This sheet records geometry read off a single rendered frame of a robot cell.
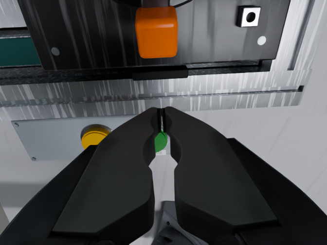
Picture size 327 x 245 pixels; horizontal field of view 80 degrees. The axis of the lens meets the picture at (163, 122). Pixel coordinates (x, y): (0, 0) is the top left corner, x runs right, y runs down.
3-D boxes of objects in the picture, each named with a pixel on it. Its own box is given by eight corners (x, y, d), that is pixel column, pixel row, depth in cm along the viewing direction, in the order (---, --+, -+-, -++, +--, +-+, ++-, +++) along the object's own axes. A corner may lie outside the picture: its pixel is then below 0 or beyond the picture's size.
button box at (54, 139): (175, 131, 33) (178, 155, 28) (50, 137, 33) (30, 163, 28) (174, 92, 29) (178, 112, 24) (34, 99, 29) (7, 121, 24)
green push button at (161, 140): (167, 143, 28) (168, 152, 26) (139, 145, 28) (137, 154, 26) (166, 119, 26) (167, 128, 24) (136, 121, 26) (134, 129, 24)
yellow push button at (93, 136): (118, 146, 28) (115, 155, 26) (89, 148, 28) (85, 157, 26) (113, 122, 26) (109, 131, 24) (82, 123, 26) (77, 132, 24)
